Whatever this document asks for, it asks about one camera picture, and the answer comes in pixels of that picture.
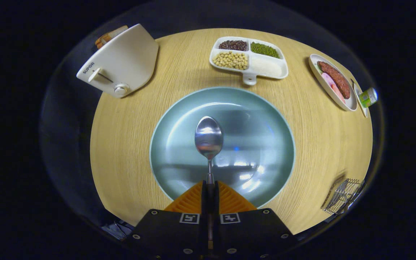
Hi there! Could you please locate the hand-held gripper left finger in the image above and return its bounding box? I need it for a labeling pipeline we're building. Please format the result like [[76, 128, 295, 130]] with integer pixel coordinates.
[[124, 181, 210, 259]]

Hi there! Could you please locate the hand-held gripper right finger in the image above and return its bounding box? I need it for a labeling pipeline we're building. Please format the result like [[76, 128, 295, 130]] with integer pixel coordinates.
[[212, 181, 298, 259]]

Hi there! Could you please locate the silver spoon brown handle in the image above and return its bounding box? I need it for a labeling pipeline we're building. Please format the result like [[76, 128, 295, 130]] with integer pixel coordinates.
[[194, 116, 224, 250]]

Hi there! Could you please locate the pale green round plate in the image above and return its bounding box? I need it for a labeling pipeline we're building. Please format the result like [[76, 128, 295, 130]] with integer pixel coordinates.
[[149, 87, 296, 209]]

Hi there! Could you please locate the white divided tray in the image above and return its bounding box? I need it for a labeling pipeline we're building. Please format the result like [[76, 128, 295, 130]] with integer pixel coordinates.
[[209, 36, 289, 86]]

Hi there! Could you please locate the pile of white rice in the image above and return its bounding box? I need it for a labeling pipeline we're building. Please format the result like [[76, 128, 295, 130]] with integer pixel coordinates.
[[250, 56, 282, 77]]

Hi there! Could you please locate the white plate with food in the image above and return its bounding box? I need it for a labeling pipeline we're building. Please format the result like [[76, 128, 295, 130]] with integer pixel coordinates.
[[308, 54, 358, 112]]

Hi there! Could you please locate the white square coaster dish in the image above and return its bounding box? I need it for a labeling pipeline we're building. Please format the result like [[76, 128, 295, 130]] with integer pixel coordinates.
[[351, 79, 369, 118]]

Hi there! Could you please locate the pile of soybeans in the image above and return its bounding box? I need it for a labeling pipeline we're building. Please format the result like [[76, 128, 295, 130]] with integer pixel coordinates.
[[212, 51, 249, 70]]

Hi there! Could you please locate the brown steak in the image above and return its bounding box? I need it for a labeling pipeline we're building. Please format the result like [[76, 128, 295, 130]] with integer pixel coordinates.
[[317, 61, 351, 100]]

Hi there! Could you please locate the white toaster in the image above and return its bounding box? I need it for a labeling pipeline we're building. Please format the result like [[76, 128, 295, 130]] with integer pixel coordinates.
[[76, 23, 159, 99]]

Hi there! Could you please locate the silver bottle green label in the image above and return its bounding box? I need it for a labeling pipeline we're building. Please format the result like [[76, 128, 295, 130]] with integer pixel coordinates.
[[358, 87, 378, 108]]

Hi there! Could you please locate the pile of green beans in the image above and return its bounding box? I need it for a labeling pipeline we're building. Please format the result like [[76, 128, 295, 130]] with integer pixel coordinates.
[[250, 42, 281, 59]]

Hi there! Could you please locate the pile of black beans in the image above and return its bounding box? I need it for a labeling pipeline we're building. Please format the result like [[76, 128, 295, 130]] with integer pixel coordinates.
[[218, 40, 248, 51]]

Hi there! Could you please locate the toasted bread slice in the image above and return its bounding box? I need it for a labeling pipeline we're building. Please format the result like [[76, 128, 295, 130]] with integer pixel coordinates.
[[100, 25, 129, 42], [95, 33, 113, 49]]

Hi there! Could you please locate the metal wire rack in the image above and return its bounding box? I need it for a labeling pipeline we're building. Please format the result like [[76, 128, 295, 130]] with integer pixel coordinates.
[[321, 176, 367, 216]]

